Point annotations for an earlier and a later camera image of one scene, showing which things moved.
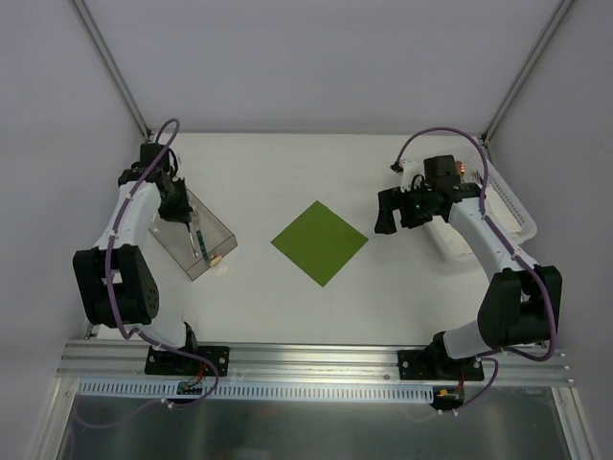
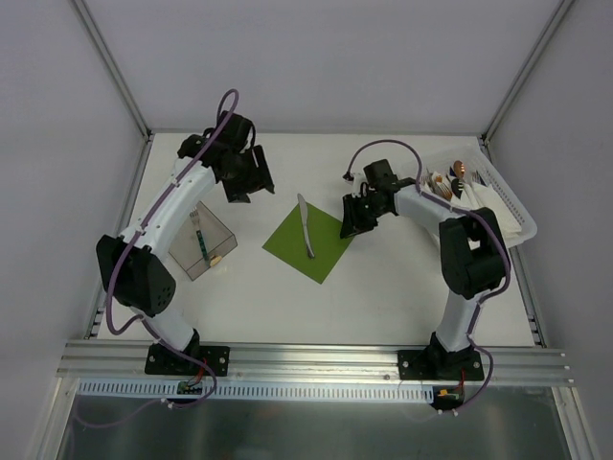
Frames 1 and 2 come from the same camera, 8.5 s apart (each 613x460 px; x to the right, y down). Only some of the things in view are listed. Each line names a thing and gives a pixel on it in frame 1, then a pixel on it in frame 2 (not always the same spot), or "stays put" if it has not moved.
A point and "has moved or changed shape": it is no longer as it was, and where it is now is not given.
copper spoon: [460, 168] stays put
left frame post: [88, 24] stays put
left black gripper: [178, 211] to [250, 177]
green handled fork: [199, 235] stays put
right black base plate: [437, 364] stays put
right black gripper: [392, 206] to [357, 211]
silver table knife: [192, 240] to [304, 214]
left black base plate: [166, 362] stays put
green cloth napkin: [320, 242] has moved or changed shape
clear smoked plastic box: [175, 238] stays put
